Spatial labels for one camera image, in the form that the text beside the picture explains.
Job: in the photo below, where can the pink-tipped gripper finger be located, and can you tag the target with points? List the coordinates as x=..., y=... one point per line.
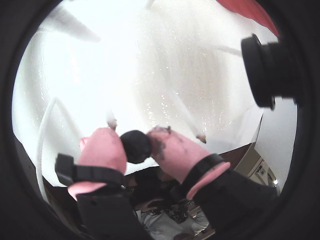
x=180, y=155
x=102, y=152

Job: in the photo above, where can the dark blueberry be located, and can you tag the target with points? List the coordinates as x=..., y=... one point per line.
x=136, y=147

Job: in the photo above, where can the red collapsible cup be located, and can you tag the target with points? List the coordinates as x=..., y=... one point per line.
x=250, y=10

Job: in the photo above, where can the seated person grey trousers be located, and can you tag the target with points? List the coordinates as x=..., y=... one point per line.
x=162, y=225

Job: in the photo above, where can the white foam board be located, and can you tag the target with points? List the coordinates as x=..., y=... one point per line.
x=150, y=62

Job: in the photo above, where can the white paper sheet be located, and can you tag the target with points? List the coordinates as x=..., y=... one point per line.
x=277, y=140

